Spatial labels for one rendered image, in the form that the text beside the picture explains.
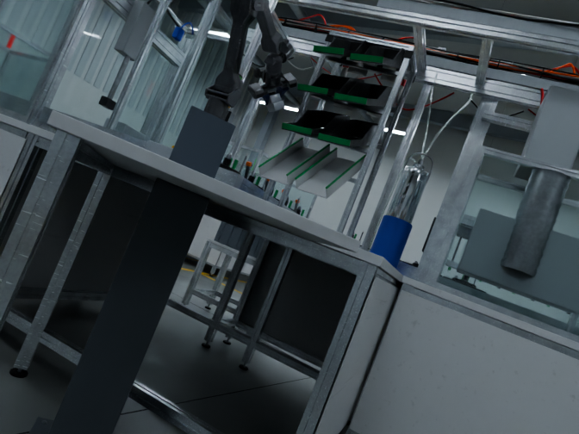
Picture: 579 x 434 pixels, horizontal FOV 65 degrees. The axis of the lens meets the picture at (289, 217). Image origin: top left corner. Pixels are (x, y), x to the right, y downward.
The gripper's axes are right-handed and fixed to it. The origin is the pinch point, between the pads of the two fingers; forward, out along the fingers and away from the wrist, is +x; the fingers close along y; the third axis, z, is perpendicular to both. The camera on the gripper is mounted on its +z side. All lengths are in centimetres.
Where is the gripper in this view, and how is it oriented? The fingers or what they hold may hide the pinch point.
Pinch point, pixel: (271, 96)
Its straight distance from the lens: 181.9
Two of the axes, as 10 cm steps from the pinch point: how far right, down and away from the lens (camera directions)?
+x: -0.8, 6.0, 8.0
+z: -5.2, -7.1, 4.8
